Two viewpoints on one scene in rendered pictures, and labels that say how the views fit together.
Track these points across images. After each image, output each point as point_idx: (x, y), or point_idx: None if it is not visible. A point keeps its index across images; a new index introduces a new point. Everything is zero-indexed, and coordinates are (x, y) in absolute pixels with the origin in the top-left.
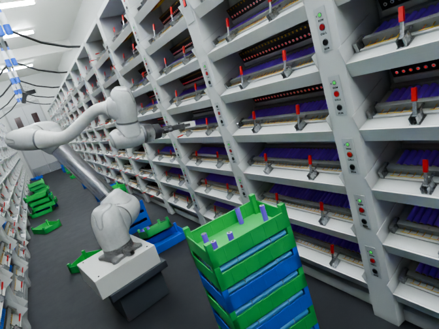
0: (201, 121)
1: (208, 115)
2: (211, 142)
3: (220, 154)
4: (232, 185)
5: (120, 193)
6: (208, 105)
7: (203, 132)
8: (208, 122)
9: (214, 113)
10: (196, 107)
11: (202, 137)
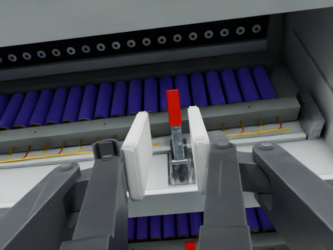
0: (5, 112)
1: (33, 81)
2: (180, 213)
3: (139, 237)
4: None
5: None
6: (290, 0)
7: (88, 165)
8: (85, 112)
9: (83, 74)
10: (117, 16)
11: (129, 198)
